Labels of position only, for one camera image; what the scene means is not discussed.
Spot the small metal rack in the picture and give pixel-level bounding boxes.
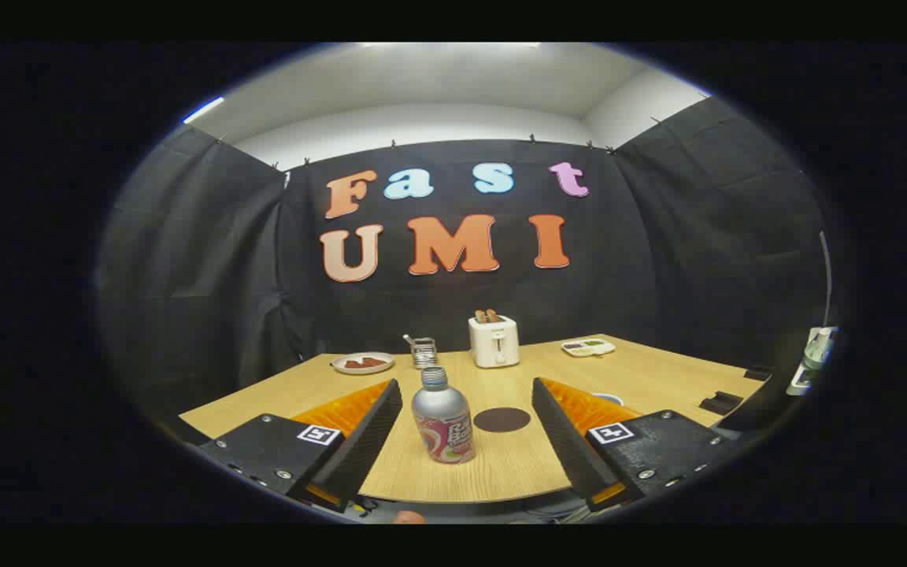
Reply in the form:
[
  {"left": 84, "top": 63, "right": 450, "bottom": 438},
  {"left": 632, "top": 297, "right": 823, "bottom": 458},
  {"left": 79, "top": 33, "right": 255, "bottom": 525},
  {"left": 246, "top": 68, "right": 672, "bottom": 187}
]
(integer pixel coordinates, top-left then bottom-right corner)
[{"left": 403, "top": 334, "right": 439, "bottom": 369}]

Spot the white divided food tray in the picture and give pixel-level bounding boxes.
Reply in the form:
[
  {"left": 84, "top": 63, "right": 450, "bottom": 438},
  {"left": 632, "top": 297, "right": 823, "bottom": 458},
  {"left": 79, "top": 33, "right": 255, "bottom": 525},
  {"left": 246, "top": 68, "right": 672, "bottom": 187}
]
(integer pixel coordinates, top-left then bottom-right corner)
[{"left": 561, "top": 338, "right": 616, "bottom": 358}]

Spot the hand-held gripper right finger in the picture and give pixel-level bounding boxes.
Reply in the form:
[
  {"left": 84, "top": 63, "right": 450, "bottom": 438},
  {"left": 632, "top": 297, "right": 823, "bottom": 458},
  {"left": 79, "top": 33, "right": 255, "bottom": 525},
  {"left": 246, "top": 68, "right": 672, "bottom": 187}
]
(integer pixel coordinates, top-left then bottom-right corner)
[{"left": 532, "top": 376, "right": 738, "bottom": 513}]

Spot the silver juice bottle pink label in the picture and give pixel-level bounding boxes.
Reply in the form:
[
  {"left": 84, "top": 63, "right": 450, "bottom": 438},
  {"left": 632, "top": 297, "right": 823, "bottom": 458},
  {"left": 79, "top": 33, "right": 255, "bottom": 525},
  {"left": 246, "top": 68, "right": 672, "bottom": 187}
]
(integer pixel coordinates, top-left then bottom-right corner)
[{"left": 411, "top": 365, "right": 476, "bottom": 465}]

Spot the white round plate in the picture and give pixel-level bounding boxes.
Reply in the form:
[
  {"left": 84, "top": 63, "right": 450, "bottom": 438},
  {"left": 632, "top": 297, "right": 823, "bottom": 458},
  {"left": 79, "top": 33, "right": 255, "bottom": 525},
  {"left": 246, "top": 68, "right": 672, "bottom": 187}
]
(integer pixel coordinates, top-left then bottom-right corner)
[{"left": 331, "top": 352, "right": 396, "bottom": 375}]

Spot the wooden table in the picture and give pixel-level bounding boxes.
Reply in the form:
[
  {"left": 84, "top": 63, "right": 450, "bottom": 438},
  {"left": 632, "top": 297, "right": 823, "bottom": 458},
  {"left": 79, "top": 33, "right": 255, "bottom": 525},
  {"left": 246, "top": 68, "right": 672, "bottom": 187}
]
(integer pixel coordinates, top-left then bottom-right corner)
[{"left": 178, "top": 334, "right": 769, "bottom": 505}]

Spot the white toaster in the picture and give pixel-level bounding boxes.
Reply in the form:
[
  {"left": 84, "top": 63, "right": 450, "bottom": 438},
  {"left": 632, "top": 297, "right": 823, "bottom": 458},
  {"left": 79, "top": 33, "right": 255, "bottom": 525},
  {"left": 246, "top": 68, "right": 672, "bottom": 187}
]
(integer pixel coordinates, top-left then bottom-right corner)
[{"left": 468, "top": 315, "right": 520, "bottom": 369}]

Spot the ceiling light strip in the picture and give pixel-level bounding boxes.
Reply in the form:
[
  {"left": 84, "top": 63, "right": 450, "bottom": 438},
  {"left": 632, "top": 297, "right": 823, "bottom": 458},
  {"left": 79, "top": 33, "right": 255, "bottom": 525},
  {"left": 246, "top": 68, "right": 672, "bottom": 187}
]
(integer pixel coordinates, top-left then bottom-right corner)
[{"left": 182, "top": 96, "right": 225, "bottom": 125}]

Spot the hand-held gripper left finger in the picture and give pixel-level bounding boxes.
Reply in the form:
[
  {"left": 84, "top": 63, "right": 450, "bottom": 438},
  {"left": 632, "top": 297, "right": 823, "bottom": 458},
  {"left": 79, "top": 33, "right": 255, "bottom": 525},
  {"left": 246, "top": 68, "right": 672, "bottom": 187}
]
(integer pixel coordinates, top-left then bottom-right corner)
[{"left": 200, "top": 378, "right": 404, "bottom": 514}]

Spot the dark brown round coaster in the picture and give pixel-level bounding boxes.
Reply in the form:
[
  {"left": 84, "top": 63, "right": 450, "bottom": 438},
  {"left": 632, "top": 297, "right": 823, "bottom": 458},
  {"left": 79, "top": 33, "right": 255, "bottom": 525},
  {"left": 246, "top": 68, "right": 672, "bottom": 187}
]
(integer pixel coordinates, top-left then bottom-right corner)
[{"left": 473, "top": 407, "right": 532, "bottom": 433}]

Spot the black backdrop cloth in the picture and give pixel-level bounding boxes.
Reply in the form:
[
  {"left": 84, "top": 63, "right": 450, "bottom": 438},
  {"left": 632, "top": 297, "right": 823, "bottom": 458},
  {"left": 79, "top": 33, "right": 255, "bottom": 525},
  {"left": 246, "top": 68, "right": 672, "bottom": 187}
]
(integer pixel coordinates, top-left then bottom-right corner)
[{"left": 99, "top": 98, "right": 832, "bottom": 410}]

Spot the white device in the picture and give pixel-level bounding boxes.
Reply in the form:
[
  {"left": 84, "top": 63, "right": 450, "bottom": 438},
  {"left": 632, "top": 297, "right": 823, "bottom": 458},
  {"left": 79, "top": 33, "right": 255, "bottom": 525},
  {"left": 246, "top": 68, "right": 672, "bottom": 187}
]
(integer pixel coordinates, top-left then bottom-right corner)
[{"left": 786, "top": 326, "right": 839, "bottom": 397}]

